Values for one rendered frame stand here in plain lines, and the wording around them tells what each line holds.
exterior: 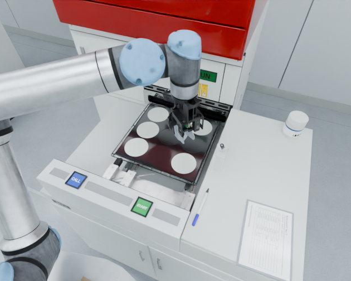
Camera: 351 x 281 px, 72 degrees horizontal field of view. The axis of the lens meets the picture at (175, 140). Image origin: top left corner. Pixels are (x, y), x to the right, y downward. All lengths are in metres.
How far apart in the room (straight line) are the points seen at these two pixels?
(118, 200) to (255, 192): 0.46
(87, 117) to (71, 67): 2.15
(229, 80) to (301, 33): 1.57
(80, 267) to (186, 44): 0.76
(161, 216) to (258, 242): 0.30
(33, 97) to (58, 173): 0.55
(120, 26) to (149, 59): 0.68
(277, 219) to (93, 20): 1.01
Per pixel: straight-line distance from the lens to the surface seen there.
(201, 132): 1.09
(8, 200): 0.71
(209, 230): 0.79
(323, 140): 2.62
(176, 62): 0.56
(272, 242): 0.82
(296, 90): 2.84
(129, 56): 0.41
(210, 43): 0.93
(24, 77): 0.47
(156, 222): 0.80
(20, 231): 0.75
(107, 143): 1.19
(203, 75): 1.07
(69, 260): 0.97
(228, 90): 1.08
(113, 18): 1.08
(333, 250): 2.06
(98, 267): 0.94
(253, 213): 0.83
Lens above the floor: 1.70
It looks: 50 degrees down
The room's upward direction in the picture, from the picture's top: straight up
